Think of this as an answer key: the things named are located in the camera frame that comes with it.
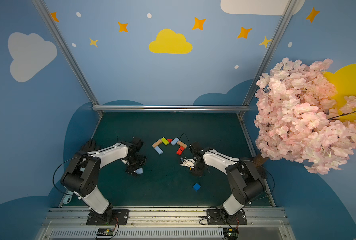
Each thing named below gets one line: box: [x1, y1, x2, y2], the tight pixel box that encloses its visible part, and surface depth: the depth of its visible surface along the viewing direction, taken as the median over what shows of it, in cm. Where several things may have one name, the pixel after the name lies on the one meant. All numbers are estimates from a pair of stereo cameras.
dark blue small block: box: [193, 182, 201, 192], surface depth 84 cm
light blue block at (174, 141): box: [171, 137, 180, 146], surface depth 106 cm
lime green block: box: [160, 137, 170, 146], surface depth 106 cm
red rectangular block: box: [176, 146, 185, 156], surface depth 101 cm
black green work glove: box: [77, 139, 102, 156], surface depth 103 cm
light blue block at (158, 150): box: [154, 145, 164, 155], surface depth 101 cm
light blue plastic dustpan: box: [62, 194, 73, 205], surface depth 80 cm
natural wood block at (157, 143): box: [152, 139, 163, 148], surface depth 105 cm
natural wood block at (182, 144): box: [177, 140, 188, 149], surface depth 106 cm
